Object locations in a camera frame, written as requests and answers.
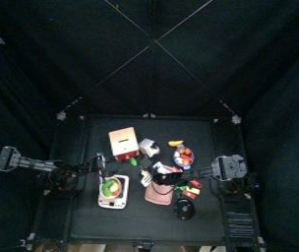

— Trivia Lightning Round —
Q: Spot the white text label sticker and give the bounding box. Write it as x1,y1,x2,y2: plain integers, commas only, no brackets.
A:
226,211,257,239

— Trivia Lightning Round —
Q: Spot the small white toy appliance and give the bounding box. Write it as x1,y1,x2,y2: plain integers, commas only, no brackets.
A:
138,138,162,158

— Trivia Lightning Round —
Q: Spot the pan with green vegetables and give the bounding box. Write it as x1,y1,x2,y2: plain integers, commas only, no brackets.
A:
101,177,123,199

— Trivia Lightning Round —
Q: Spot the black round pan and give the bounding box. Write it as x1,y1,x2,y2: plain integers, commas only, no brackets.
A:
174,198,197,221

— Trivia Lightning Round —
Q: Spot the red orange toy block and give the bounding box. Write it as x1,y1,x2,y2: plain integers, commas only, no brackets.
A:
182,190,198,201

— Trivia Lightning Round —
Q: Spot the small black square block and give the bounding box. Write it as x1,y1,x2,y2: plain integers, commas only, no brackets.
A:
138,157,154,168

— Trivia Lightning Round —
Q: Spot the blue plate with toy food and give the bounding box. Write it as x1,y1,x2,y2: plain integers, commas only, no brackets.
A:
173,145,197,170

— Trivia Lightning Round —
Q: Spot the pink cutting board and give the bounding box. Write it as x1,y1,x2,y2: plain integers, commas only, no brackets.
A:
143,164,185,207

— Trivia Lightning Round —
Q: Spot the red toy piece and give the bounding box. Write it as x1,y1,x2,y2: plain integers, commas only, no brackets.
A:
187,179,203,189

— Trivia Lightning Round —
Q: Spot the wooden toy box red base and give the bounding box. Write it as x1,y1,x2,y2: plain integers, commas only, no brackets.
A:
109,126,141,161

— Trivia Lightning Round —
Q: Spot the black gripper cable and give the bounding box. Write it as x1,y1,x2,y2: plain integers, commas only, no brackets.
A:
153,182,177,197

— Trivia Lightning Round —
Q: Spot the white striped toy piece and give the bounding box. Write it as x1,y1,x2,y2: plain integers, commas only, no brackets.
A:
139,169,154,188

